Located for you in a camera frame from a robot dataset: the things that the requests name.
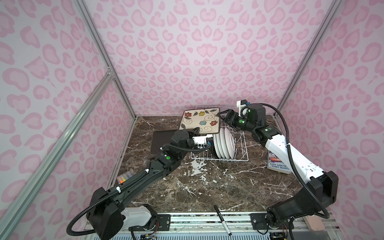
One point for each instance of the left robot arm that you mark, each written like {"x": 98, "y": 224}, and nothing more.
{"x": 108, "y": 212}

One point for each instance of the black square plate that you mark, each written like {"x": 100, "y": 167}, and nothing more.
{"x": 212, "y": 150}
{"x": 159, "y": 139}

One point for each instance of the white wire dish rack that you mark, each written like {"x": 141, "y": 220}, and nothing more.
{"x": 241, "y": 154}

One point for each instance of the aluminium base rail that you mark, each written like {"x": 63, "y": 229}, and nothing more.
{"x": 207, "y": 226}

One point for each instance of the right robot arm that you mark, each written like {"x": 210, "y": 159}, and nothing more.
{"x": 319, "y": 188}

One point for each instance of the white round plate nearest front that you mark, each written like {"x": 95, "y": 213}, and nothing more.
{"x": 230, "y": 142}

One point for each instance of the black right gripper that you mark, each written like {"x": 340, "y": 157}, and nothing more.
{"x": 230, "y": 113}

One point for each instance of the The 143-Storey Treehouse book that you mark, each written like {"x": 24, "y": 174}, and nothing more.
{"x": 275, "y": 164}

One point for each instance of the white round plate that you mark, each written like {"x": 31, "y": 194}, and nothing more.
{"x": 219, "y": 156}
{"x": 224, "y": 143}
{"x": 230, "y": 142}
{"x": 220, "y": 145}

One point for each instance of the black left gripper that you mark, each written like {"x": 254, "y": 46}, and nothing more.
{"x": 196, "y": 137}

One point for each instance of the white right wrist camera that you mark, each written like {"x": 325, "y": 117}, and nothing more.
{"x": 243, "y": 107}

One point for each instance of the floral square plate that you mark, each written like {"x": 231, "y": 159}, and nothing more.
{"x": 206, "y": 120}

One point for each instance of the box of coloured markers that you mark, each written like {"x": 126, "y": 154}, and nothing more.
{"x": 121, "y": 178}

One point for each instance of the black marker pen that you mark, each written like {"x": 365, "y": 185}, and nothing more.
{"x": 222, "y": 220}

